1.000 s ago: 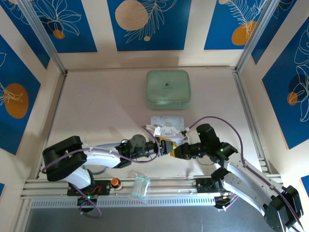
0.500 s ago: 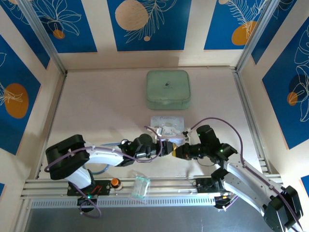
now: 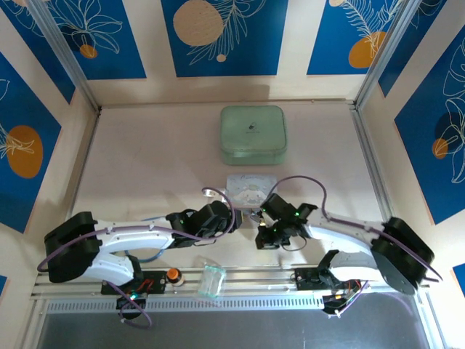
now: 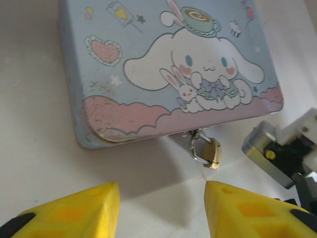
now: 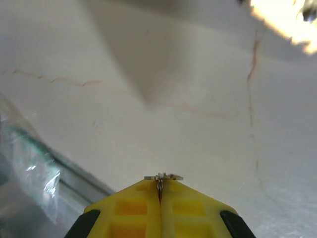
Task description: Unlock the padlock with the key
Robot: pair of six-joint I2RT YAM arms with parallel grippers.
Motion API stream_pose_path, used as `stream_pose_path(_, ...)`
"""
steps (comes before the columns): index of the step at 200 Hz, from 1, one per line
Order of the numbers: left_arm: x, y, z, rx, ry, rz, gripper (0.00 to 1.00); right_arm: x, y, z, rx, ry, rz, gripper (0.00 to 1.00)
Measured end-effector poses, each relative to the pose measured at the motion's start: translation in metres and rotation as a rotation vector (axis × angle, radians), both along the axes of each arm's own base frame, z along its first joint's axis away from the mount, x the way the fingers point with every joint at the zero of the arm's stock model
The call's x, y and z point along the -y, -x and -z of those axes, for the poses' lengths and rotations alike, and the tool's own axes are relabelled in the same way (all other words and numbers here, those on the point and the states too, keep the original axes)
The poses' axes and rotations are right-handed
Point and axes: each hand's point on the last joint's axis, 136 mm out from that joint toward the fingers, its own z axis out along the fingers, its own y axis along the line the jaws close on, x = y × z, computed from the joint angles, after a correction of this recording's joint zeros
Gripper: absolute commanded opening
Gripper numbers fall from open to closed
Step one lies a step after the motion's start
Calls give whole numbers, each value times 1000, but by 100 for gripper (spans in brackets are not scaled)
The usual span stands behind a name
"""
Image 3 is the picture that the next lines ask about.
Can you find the aluminium mounting rail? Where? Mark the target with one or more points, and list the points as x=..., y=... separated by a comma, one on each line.
x=254, y=281

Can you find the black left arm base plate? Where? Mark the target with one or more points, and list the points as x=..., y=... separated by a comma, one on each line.
x=152, y=281

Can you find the aluminium table side rail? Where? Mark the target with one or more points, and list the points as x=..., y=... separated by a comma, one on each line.
x=374, y=167

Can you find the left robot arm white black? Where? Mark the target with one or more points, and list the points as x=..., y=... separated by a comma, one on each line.
x=138, y=236

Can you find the orange push button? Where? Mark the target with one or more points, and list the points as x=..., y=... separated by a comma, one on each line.
x=173, y=273

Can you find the mint green zip case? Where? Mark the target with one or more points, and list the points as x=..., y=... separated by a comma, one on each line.
x=253, y=134

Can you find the aluminium frame post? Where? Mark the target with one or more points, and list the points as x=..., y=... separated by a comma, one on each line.
x=385, y=51
x=65, y=54

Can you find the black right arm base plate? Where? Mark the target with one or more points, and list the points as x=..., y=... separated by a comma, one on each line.
x=309, y=280

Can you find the clear plastic container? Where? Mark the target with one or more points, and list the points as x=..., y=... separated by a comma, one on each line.
x=212, y=278

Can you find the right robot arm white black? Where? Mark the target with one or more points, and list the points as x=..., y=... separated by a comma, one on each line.
x=345, y=227

